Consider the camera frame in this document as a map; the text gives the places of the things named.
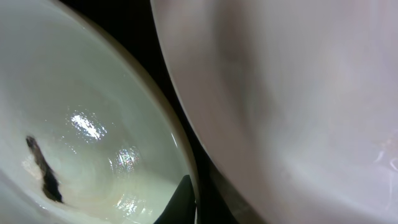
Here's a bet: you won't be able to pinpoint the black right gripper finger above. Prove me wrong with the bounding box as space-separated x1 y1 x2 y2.
154 175 196 224

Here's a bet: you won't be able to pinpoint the cream white plate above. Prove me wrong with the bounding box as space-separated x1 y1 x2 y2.
1 0 197 223

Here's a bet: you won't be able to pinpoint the pink white plate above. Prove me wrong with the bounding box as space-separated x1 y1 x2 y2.
151 0 397 223

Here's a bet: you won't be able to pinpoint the dark brown serving tray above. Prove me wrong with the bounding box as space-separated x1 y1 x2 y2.
63 0 262 223

